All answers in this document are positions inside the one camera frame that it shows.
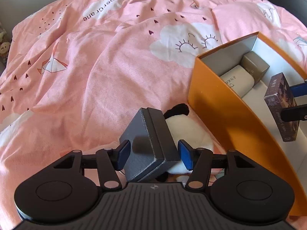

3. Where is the orange cardboard box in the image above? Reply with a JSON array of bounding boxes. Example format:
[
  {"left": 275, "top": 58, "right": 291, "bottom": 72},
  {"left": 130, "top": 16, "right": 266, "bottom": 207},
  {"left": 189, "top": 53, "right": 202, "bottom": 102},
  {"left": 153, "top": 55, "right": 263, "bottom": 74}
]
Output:
[{"left": 188, "top": 32, "right": 306, "bottom": 217}]

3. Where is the dark illustrated card box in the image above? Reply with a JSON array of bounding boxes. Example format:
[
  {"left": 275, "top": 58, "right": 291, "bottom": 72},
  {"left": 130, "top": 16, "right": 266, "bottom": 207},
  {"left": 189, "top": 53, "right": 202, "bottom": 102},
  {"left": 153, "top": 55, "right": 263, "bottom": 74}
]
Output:
[{"left": 264, "top": 73, "right": 299, "bottom": 142}]

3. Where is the plush toy storage column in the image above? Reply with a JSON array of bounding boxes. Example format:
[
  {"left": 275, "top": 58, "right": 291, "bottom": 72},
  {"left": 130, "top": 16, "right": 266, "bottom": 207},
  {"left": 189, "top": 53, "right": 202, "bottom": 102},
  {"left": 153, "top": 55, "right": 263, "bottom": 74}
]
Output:
[{"left": 0, "top": 24, "right": 11, "bottom": 66}]

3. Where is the small brown cardboard box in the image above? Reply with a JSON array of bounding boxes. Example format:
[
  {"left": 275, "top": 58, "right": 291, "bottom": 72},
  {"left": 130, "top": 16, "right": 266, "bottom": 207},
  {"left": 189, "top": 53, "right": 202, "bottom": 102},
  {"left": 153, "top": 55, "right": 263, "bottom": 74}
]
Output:
[{"left": 240, "top": 51, "right": 270, "bottom": 85}]

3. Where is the pink patterned duvet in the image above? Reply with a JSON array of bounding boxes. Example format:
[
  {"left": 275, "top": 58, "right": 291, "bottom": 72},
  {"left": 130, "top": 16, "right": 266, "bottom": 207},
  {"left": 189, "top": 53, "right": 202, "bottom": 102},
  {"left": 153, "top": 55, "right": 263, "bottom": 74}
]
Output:
[{"left": 1, "top": 0, "right": 306, "bottom": 229}]

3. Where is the white panda plush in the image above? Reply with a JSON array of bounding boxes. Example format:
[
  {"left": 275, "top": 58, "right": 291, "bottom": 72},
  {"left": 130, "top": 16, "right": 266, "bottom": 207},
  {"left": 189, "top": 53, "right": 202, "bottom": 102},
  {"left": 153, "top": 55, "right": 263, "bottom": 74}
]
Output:
[{"left": 156, "top": 103, "right": 214, "bottom": 182}]

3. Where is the long white box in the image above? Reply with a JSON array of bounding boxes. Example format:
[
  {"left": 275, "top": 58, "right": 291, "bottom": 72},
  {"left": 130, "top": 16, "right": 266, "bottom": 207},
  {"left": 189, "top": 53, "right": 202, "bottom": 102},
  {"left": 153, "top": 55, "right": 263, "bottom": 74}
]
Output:
[{"left": 220, "top": 65, "right": 254, "bottom": 98}]

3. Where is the black gift box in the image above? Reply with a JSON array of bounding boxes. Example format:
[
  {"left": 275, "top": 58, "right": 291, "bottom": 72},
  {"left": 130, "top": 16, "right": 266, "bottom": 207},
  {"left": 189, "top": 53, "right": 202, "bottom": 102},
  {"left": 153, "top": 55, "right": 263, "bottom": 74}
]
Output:
[{"left": 119, "top": 108, "right": 180, "bottom": 182}]

